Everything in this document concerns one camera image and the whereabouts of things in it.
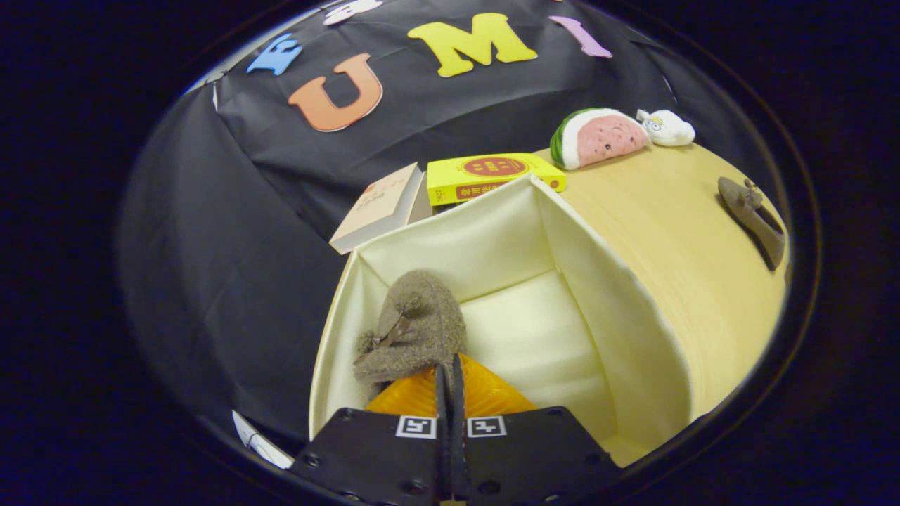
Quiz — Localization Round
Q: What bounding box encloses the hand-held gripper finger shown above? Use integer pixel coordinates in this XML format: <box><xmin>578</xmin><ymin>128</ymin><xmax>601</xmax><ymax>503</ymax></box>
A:
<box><xmin>451</xmin><ymin>353</ymin><xmax>623</xmax><ymax>506</ymax></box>
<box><xmin>292</xmin><ymin>355</ymin><xmax>451</xmax><ymax>506</ymax></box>

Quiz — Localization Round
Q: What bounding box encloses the brown fuzzy shoe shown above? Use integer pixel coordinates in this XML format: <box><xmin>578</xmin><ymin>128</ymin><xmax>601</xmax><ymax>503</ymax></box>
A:
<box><xmin>352</xmin><ymin>269</ymin><xmax>468</xmax><ymax>386</ymax></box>
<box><xmin>717</xmin><ymin>176</ymin><xmax>786</xmax><ymax>272</ymax></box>

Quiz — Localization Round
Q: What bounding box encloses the cream fabric storage box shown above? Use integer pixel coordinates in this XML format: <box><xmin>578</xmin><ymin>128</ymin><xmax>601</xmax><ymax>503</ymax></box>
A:
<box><xmin>308</xmin><ymin>174</ymin><xmax>695</xmax><ymax>468</ymax></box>

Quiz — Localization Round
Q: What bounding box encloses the white flat object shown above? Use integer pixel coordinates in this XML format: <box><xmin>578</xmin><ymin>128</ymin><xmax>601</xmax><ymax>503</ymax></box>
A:
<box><xmin>232</xmin><ymin>410</ymin><xmax>295</xmax><ymax>469</ymax></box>

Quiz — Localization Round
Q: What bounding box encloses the yellow book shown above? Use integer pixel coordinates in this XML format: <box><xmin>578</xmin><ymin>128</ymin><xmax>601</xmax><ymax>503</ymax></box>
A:
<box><xmin>426</xmin><ymin>153</ymin><xmax>567</xmax><ymax>207</ymax></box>

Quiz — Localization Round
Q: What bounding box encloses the watermelon slice plush toy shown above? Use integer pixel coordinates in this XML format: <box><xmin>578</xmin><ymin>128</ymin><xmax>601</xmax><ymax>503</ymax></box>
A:
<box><xmin>549</xmin><ymin>108</ymin><xmax>651</xmax><ymax>171</ymax></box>

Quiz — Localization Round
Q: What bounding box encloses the white plush toy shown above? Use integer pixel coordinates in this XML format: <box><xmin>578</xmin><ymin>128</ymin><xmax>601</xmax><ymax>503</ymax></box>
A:
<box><xmin>636</xmin><ymin>108</ymin><xmax>696</xmax><ymax>148</ymax></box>

